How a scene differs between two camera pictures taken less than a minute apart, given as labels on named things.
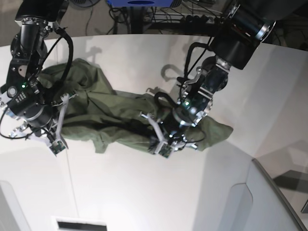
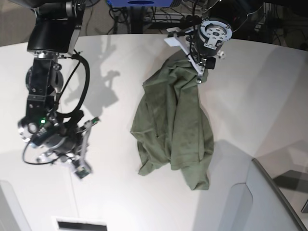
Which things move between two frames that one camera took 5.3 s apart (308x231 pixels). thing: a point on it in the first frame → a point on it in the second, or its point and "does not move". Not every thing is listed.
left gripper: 24,102 → 63,140
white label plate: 70,224 does not move
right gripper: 165,148 → 205,57
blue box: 119,3 does not move
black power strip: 182,18 does not move
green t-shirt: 95,112 → 172,125
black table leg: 136,19 does not move
